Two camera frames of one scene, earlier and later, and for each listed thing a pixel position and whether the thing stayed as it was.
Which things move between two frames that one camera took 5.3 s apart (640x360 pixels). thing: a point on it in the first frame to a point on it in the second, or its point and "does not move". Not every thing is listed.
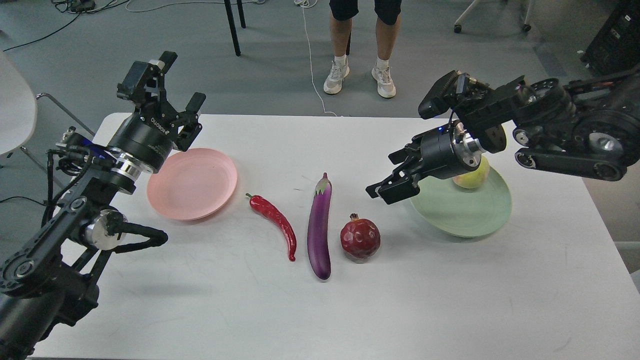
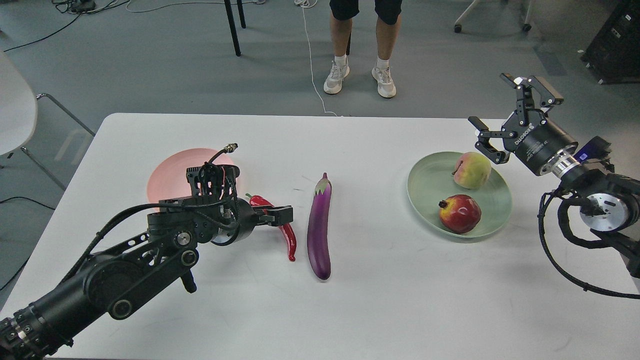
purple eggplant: (318, 228) does not move
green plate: (469, 212) does not move
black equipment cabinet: (616, 46) does not move
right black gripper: (445, 152) to (533, 140)
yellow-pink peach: (475, 178) does not move
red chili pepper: (260, 204) does not move
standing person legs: (387, 14) does not move
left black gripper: (146, 138) to (244, 219)
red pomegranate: (360, 238) to (460, 213)
